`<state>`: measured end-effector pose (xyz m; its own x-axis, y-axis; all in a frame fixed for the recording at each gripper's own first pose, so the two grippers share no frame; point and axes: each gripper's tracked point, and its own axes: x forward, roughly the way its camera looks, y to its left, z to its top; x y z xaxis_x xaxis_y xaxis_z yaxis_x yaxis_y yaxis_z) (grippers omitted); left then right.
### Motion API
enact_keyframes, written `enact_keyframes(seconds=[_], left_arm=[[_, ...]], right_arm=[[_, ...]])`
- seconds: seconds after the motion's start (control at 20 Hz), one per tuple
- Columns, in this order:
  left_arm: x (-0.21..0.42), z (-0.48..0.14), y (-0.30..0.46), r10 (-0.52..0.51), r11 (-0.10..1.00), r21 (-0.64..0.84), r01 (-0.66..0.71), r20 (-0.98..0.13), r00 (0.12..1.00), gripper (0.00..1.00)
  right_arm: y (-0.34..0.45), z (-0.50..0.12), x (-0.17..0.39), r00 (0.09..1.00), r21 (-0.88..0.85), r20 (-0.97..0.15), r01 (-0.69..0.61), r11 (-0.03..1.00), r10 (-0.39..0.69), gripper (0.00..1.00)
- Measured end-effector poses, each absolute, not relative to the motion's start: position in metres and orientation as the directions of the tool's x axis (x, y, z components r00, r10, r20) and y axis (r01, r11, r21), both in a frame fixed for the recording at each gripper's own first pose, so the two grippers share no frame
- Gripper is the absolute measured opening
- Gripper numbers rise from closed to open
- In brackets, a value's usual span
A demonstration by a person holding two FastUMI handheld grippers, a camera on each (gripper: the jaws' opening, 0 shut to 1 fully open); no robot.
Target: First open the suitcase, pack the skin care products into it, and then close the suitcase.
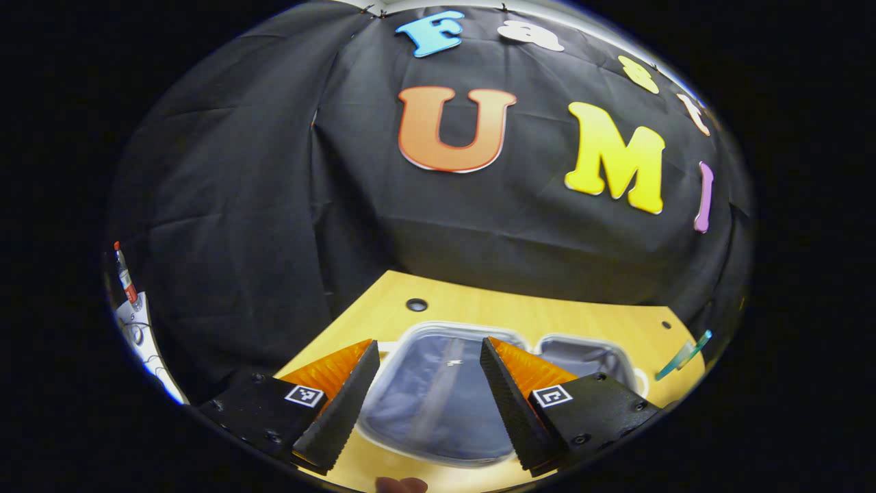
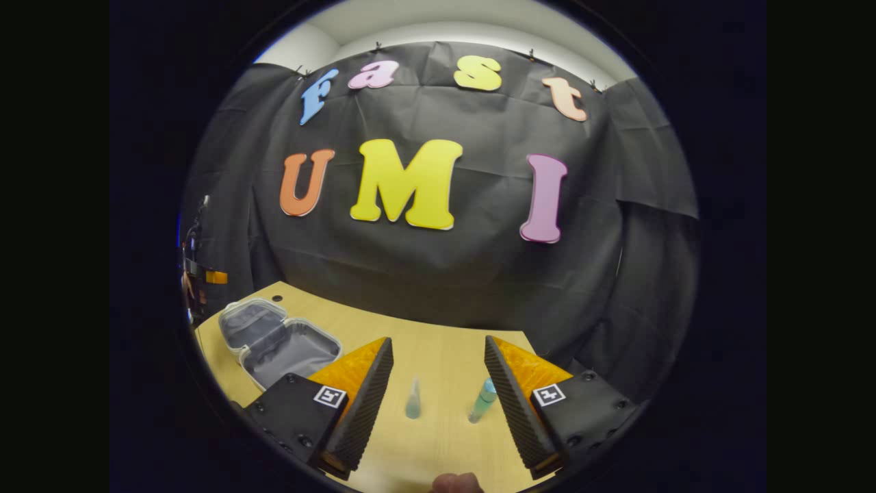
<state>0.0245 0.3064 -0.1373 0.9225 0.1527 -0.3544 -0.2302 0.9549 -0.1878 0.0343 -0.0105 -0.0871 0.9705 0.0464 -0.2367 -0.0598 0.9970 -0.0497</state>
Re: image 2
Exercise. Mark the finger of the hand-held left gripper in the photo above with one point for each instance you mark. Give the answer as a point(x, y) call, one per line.
point(216, 277)

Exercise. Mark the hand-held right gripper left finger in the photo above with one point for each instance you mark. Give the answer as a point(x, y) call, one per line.
point(356, 418)

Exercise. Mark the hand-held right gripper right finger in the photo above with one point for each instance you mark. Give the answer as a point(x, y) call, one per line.
point(523, 418)

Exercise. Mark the teal capped bottle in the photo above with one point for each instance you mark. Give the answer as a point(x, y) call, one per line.
point(482, 404)

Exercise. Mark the blue gradient bottle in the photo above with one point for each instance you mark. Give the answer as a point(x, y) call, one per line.
point(413, 404)

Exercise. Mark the white suitcase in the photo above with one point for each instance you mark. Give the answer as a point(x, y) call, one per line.
point(287, 349)

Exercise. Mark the black backdrop cloth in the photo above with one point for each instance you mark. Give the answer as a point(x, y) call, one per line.
point(438, 274)

